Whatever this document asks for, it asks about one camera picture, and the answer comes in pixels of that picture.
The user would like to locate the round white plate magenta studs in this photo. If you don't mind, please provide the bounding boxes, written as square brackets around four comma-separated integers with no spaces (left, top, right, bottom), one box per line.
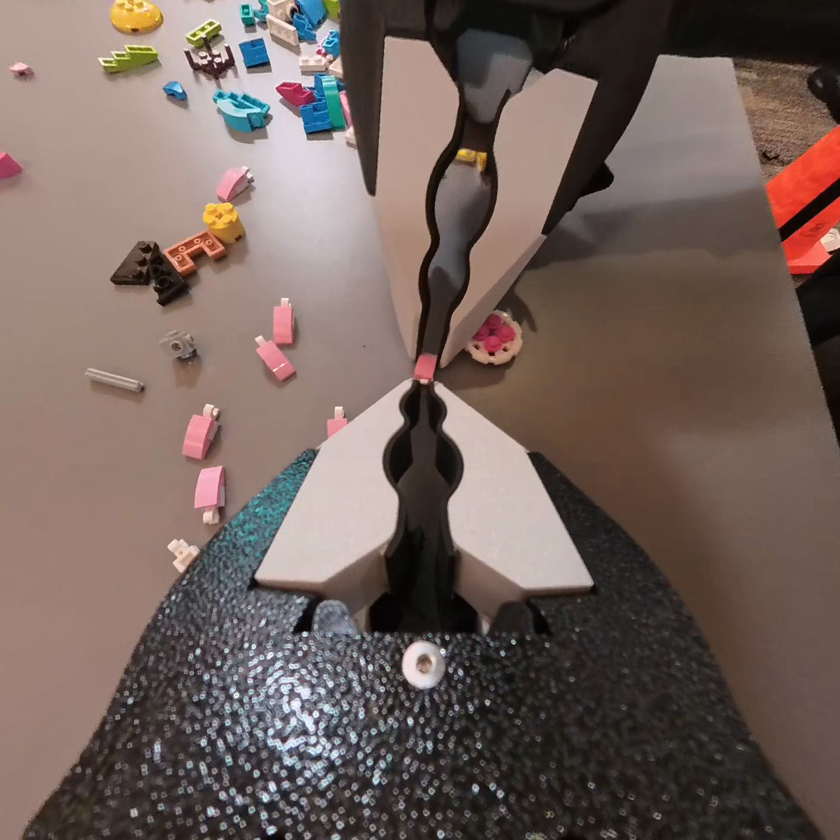
[466,311,524,365]

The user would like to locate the person's right forearm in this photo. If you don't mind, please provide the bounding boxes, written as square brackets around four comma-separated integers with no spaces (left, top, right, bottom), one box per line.
[659,0,840,59]

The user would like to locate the grey desk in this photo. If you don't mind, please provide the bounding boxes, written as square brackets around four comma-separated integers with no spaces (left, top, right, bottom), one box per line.
[0,0,840,840]

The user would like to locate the lime green stepped brick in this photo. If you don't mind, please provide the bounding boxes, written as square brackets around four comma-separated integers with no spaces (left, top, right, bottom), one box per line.
[98,45,160,73]

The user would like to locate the pile of colourful toy bricks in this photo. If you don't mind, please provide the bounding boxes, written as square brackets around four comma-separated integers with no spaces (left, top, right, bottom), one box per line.
[239,0,358,148]

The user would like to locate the orange bracket brick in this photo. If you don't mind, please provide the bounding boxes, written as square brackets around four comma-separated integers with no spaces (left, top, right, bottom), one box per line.
[163,231,227,271]

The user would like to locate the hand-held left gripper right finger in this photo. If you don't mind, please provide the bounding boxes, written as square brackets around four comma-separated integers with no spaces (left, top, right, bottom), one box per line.
[425,382,596,632]

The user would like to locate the black studded plate brick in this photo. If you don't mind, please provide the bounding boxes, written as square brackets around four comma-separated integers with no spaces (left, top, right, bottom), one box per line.
[147,252,198,307]

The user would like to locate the yellow dome brick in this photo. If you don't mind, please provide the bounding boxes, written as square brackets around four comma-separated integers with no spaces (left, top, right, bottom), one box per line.
[110,0,164,34]

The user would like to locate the yellow round brick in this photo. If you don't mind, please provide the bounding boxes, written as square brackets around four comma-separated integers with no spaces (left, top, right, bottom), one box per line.
[202,202,247,245]

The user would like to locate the dark brown wedge brick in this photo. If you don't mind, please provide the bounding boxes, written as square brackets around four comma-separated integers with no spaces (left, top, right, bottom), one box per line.
[109,241,160,286]

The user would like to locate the grey bar piece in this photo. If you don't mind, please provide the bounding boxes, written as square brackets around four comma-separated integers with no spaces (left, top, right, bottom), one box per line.
[84,367,145,393]

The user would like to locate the brown flower-shaped brick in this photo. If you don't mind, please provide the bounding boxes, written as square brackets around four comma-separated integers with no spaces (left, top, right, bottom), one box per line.
[184,45,237,80]

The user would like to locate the teal arch brick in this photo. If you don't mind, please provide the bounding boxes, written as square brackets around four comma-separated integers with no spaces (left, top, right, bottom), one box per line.
[212,88,271,135]

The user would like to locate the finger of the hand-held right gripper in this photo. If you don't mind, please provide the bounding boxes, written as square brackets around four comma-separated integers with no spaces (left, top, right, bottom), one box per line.
[438,67,599,368]
[376,36,467,357]

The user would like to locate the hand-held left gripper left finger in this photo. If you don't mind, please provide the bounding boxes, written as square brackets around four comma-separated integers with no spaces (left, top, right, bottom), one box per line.
[252,379,424,631]

